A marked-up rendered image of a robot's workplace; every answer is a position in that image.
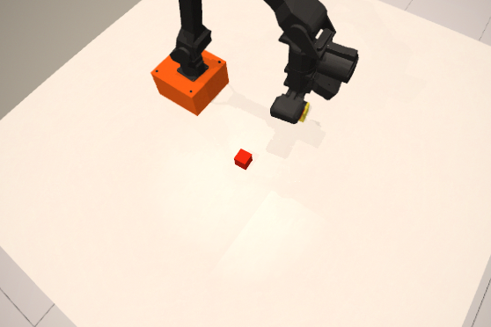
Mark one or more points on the yellow cube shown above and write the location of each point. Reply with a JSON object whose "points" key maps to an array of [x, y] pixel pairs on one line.
{"points": [[305, 112]]}

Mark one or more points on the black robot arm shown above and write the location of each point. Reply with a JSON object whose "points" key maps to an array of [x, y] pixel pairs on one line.
{"points": [[300, 21]]}

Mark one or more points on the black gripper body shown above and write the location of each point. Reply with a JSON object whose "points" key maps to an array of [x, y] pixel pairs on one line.
{"points": [[290, 108]]}

